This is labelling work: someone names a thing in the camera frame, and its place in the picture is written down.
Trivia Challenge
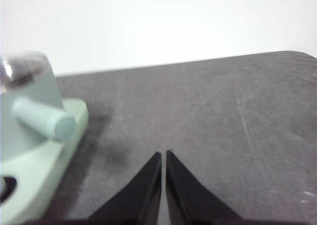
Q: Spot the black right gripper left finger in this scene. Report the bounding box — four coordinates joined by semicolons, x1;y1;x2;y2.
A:
85;152;163;225

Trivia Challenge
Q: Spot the green breakfast machine base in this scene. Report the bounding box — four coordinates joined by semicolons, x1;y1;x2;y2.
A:
0;100;90;225

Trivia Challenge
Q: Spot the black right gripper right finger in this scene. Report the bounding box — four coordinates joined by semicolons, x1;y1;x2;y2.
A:
165;149;243;225

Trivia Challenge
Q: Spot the green pot with handle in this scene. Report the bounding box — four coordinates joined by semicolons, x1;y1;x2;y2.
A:
0;53;77;165

